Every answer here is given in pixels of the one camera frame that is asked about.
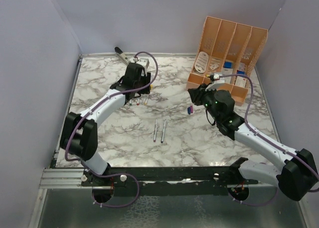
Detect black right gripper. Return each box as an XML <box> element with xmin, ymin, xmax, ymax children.
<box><xmin>188</xmin><ymin>83</ymin><xmax>221</xmax><ymax>122</ymax></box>

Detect white marker purple end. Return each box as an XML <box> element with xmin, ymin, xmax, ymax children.
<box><xmin>153</xmin><ymin>118</ymin><xmax>158</xmax><ymax>142</ymax></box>

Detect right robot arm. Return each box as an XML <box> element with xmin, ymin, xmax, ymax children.
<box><xmin>187</xmin><ymin>84</ymin><xmax>319</xmax><ymax>201</ymax></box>

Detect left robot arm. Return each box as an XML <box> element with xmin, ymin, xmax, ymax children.
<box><xmin>59</xmin><ymin>59</ymin><xmax>151</xmax><ymax>186</ymax></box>

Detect white oval perforated plate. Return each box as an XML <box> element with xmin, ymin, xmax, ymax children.
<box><xmin>194</xmin><ymin>51</ymin><xmax>209</xmax><ymax>74</ymax></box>

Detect grey stapler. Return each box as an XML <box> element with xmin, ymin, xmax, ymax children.
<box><xmin>114</xmin><ymin>46</ymin><xmax>131</xmax><ymax>65</ymax></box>

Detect blue white box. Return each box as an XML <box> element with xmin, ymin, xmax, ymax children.
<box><xmin>223</xmin><ymin>61</ymin><xmax>234</xmax><ymax>69</ymax></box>

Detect white red card box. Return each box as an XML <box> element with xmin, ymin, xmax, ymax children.
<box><xmin>235</xmin><ymin>76</ymin><xmax>247</xmax><ymax>88</ymax></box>

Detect white marker blue end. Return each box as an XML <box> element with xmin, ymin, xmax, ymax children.
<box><xmin>160</xmin><ymin>119</ymin><xmax>166</xmax><ymax>143</ymax></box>

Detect peach desk organizer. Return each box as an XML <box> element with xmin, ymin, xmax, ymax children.
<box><xmin>185</xmin><ymin>15</ymin><xmax>269</xmax><ymax>107</ymax></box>

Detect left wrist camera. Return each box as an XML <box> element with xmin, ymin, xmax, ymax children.
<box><xmin>133</xmin><ymin>58</ymin><xmax>150</xmax><ymax>73</ymax></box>

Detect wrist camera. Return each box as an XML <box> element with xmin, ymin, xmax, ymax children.
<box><xmin>205</xmin><ymin>73</ymin><xmax>225</xmax><ymax>91</ymax></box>
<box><xmin>133</xmin><ymin>58</ymin><xmax>150</xmax><ymax>73</ymax></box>

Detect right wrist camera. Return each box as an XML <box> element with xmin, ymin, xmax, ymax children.
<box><xmin>205</xmin><ymin>73</ymin><xmax>225</xmax><ymax>91</ymax></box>

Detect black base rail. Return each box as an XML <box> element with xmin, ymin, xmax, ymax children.
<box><xmin>81</xmin><ymin>158</ymin><xmax>258</xmax><ymax>197</ymax></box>

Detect aluminium extrusion rail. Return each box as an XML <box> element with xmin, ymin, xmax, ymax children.
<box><xmin>39</xmin><ymin>168</ymin><xmax>84</xmax><ymax>189</ymax></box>

